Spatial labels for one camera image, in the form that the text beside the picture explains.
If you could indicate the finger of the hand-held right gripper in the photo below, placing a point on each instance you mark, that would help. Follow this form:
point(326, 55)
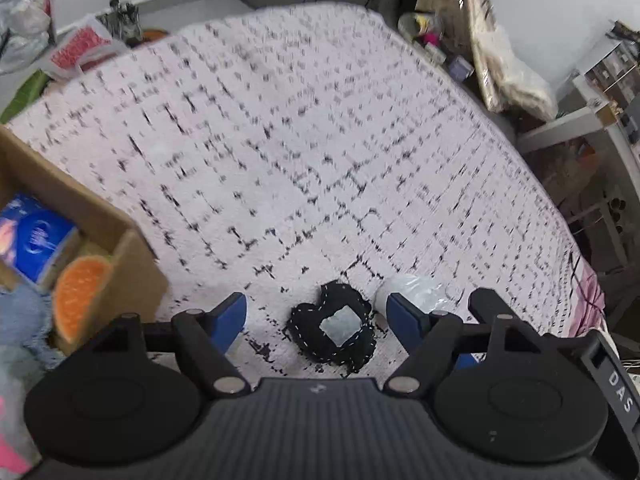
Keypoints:
point(487, 302)
point(470, 361)

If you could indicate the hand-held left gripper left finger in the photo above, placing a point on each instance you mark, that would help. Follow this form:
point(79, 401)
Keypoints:
point(231, 317)

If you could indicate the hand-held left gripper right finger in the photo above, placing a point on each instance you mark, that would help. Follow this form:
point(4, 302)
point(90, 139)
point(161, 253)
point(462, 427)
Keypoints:
point(402, 317)

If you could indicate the small white bag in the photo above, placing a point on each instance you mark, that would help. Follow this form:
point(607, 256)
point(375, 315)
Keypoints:
point(420, 292)

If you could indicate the black white-stitched fabric piece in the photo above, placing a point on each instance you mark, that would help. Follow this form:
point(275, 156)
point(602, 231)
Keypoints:
point(310, 335)

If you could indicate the brown cardboard box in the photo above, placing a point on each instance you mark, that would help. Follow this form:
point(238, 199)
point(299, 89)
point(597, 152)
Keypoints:
point(145, 280)

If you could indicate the orange slice plush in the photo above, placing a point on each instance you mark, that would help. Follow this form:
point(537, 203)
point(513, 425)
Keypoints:
point(80, 300)

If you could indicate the blue printed packet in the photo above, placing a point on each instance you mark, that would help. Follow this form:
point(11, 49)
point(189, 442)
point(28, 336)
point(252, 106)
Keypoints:
point(37, 245)

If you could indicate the blue cloth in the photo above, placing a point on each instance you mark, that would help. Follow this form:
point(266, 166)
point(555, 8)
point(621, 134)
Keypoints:
point(15, 385)

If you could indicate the pink bed sheet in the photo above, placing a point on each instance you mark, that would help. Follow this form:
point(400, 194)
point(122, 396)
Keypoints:
point(590, 290)

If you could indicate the cardboard tube rolls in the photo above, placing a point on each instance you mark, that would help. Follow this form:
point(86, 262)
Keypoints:
point(617, 206)

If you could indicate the white shelf unit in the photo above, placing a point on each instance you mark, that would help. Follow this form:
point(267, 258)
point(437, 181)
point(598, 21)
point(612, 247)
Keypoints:
point(565, 127)

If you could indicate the white black-patterned blanket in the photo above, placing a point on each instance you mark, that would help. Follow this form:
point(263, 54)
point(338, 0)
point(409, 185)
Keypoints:
point(300, 135)

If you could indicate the cream canvas bags pile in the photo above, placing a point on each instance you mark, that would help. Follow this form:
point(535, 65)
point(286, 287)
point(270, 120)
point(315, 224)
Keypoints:
point(505, 75)

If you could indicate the small blue box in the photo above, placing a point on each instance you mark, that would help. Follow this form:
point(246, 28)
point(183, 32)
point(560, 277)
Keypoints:
point(460, 66)

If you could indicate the desk clutter pile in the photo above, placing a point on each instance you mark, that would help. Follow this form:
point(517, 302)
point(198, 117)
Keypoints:
point(615, 65)

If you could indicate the green bag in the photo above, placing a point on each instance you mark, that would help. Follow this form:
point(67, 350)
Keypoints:
point(25, 95)

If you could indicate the red and white snack pack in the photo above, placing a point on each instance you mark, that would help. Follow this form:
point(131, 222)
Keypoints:
point(80, 52)

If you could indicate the grey plastic bag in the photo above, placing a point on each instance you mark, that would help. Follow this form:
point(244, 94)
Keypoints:
point(22, 50)

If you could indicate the large white plastic bag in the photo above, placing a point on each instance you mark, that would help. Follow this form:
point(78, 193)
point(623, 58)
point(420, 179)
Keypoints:
point(27, 15)

